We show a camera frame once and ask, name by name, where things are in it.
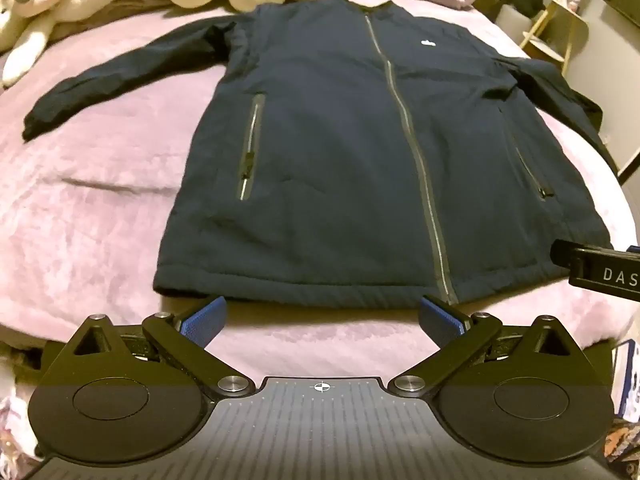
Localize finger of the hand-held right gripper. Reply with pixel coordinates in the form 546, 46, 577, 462
549, 240, 615, 267

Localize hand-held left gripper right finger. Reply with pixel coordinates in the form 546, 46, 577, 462
389, 296, 578, 397

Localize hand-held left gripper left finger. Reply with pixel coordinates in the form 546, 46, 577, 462
65, 296, 256, 397

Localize navy zip jacket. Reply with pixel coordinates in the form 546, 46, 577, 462
22, 0, 621, 308

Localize blue and white box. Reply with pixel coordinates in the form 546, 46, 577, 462
611, 339, 640, 420

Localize pink fleece blanket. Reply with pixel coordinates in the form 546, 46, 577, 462
0, 0, 633, 401

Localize yellow side table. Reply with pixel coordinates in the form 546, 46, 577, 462
519, 0, 592, 77

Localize black cloth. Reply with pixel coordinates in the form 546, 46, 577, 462
497, 0, 547, 19

